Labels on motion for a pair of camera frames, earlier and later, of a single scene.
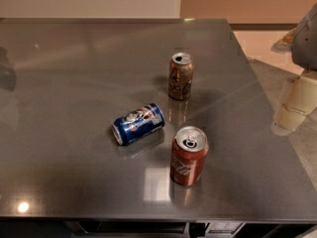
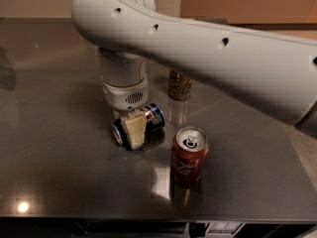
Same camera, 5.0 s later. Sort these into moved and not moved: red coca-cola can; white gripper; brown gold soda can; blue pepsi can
Moved: white gripper
Not moved: blue pepsi can; red coca-cola can; brown gold soda can
